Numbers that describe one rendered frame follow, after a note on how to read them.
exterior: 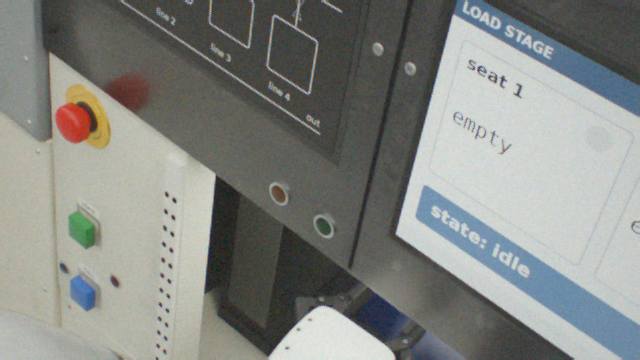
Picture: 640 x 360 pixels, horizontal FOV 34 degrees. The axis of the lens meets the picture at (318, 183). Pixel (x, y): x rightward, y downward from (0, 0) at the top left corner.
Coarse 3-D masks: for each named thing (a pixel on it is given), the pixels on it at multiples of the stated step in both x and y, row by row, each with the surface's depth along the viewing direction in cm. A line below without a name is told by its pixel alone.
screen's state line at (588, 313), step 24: (432, 192) 72; (432, 216) 73; (456, 216) 72; (456, 240) 73; (480, 240) 71; (504, 240) 70; (504, 264) 70; (528, 264) 69; (528, 288) 70; (552, 288) 68; (576, 288) 67; (576, 312) 68; (600, 312) 67; (600, 336) 67; (624, 336) 66
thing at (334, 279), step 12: (336, 264) 122; (324, 276) 121; (336, 276) 121; (348, 276) 125; (312, 288) 119; (324, 288) 120; (336, 288) 124; (348, 288) 127; (360, 312) 133; (360, 324) 117; (384, 336) 116
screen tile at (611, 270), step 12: (636, 180) 60; (636, 192) 61; (636, 204) 61; (624, 216) 62; (612, 240) 63; (624, 240) 63; (612, 252) 64; (624, 252) 63; (636, 252) 63; (600, 264) 65; (612, 264) 64; (624, 264) 64; (636, 264) 63; (600, 276) 65; (612, 276) 65; (624, 276) 64; (636, 276) 63; (612, 288) 65; (624, 288) 64; (636, 288) 64; (636, 300) 64
